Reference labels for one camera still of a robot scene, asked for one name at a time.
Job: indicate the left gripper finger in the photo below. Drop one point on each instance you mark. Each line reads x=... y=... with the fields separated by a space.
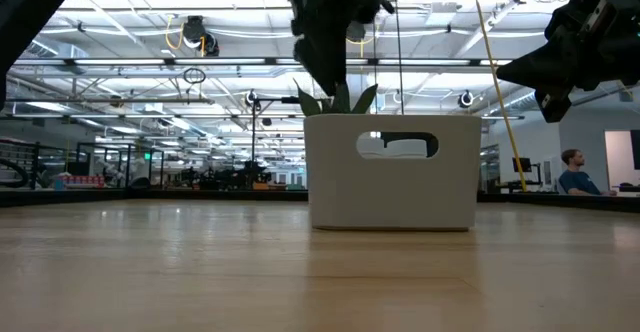
x=322 y=62

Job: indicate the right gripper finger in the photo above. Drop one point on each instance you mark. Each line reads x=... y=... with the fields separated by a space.
x=550 y=69

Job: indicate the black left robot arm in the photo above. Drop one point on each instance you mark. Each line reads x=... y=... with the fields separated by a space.
x=25 y=7

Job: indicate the green snake plant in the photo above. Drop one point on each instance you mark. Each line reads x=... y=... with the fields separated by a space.
x=309 y=104

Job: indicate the black pole stand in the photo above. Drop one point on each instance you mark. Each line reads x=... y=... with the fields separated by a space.
x=253 y=132

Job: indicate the black computer monitor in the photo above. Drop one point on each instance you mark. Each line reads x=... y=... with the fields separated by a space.
x=522 y=165

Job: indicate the person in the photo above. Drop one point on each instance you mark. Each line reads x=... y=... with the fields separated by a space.
x=577 y=179

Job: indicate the black aluminium table frame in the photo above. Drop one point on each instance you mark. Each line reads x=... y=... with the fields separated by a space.
x=150 y=195

